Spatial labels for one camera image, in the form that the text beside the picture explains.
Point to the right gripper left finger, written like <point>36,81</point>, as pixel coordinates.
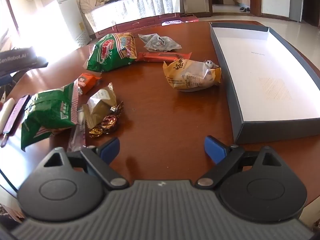
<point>96,161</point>

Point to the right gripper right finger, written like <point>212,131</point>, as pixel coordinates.
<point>228,160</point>

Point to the brown foil candy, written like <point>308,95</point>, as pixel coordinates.
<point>109,123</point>

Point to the olive gold snack packet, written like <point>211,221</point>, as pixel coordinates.
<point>100,105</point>

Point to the green striped snack bag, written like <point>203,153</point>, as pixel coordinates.
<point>49,112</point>

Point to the small orange snack packet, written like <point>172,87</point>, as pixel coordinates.
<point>86,82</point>

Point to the yellow clear biscuit bag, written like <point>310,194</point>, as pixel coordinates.
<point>189,76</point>

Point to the green shrimp chips bag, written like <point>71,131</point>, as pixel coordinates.
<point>113,51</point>

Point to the long orange snack bar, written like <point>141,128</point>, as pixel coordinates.
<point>161,56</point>

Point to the grey clear peanut packet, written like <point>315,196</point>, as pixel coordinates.
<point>154,42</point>

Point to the purple smartphone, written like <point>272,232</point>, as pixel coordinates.
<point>14,118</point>

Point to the white chest freezer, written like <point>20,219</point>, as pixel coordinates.
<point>74,21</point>

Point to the dark grey shallow box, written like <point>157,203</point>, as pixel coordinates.
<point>272,92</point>

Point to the white patterned cabinet cloth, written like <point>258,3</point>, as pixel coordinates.
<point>123,11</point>

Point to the purple detergent bottle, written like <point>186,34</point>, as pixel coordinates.
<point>171,22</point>

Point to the pair of slippers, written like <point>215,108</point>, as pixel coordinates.
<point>245,9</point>

